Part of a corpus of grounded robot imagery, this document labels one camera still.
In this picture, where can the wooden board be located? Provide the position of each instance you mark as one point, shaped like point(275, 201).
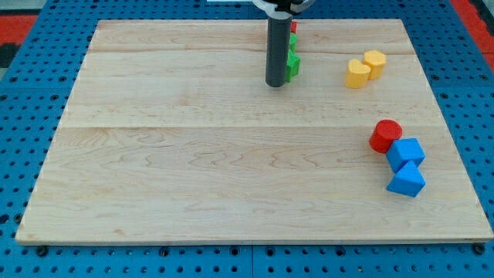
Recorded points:
point(171, 136)

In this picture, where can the green star block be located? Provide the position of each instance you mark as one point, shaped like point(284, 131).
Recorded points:
point(292, 66)

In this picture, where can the green round block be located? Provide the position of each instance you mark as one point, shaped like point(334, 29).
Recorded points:
point(292, 42)

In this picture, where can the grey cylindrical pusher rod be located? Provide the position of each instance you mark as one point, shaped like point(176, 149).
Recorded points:
point(277, 51)

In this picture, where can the small red block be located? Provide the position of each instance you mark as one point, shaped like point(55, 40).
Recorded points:
point(293, 27)

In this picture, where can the yellow heart block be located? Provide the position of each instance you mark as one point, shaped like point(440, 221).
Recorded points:
point(357, 74)

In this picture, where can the red cylinder block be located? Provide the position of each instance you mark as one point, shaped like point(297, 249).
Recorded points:
point(384, 134)

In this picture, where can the yellow hexagon block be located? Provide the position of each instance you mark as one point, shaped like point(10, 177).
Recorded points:
point(377, 61)

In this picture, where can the blue cube block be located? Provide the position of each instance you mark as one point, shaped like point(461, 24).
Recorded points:
point(404, 150)

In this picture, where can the blue triangular prism block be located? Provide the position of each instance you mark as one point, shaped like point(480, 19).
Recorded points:
point(407, 180)

